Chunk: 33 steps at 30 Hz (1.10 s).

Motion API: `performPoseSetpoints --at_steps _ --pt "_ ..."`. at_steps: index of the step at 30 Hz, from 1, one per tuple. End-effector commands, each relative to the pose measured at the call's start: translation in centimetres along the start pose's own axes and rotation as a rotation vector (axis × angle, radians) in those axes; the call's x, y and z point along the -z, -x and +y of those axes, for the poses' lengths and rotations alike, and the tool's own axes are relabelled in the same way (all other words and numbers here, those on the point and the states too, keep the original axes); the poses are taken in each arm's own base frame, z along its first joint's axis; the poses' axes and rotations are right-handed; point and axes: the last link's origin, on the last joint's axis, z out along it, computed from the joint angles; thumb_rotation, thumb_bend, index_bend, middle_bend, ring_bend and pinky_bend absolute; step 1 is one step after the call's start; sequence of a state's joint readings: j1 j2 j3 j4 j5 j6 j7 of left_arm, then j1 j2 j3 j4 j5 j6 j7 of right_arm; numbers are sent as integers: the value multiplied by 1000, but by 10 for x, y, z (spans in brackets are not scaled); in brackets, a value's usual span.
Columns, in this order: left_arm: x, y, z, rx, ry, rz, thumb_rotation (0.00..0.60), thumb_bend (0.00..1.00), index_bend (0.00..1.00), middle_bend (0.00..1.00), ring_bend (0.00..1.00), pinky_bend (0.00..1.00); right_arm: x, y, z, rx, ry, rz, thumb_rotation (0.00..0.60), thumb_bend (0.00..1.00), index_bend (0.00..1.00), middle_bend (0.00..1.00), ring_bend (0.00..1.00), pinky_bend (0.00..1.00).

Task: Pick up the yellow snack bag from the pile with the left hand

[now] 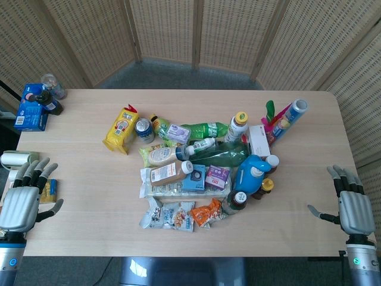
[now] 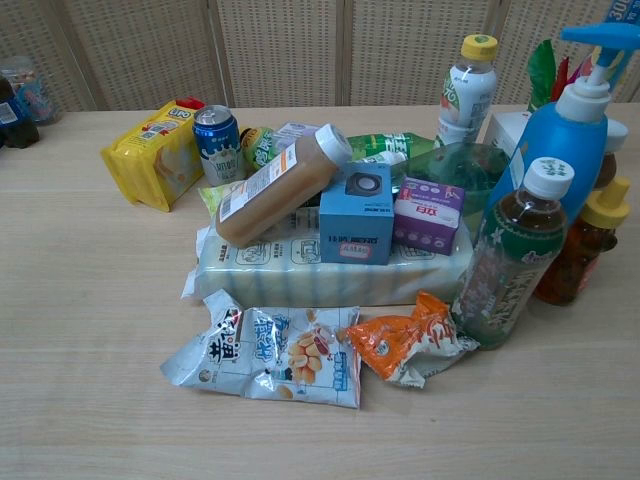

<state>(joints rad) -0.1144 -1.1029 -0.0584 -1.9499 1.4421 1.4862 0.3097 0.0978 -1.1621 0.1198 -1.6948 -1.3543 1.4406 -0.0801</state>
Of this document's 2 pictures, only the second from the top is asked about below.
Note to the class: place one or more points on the large sponge pack clear wrap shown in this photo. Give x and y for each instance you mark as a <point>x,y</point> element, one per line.
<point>320,280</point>

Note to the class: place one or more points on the blue speaker box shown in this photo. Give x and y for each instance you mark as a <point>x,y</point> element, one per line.
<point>356,220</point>

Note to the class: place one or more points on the brown juice bottle white cap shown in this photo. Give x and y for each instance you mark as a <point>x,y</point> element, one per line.
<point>280,187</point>

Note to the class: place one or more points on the pale purple packet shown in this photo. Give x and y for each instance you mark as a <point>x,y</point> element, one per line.
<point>295,132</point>

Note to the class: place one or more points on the light green snack packet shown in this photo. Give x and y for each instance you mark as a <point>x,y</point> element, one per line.
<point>220,192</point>

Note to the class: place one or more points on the purple white soap box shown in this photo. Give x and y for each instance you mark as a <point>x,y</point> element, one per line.
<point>429,215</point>

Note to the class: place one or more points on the green yellow drink can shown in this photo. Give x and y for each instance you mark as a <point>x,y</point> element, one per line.
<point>257,147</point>

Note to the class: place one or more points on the white blue peanut bag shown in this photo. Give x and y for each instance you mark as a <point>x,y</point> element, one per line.
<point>280,355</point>

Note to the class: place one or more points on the orange snack bag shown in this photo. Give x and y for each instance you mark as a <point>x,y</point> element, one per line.
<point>405,345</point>

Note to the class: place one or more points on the blue white milk can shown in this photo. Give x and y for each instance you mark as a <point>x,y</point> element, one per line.
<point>218,146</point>

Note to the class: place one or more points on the green plastic bottle lying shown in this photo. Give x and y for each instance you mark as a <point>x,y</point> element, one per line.
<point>450,165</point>

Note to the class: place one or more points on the yellow biscuit package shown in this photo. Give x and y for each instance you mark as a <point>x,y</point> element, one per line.
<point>150,160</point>

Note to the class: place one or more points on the green label tea bottle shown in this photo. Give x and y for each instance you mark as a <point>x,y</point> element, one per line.
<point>510,265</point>

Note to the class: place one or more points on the white bottle yellow cap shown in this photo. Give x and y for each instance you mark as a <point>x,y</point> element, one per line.
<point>467,97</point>

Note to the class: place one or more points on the white carton box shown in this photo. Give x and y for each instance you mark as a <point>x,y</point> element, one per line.
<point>502,132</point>

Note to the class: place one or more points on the amber bottle yellow cap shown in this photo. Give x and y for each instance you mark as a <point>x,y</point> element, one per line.
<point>575,255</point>

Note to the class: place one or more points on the blue pump dispenser bottle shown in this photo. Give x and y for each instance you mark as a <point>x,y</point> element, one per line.
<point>565,150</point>

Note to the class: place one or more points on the colourful feather toy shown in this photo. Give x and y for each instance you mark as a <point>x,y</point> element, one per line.
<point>547,72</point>

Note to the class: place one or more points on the dark cola bottle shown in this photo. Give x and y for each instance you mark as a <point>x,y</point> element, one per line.
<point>12,117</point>

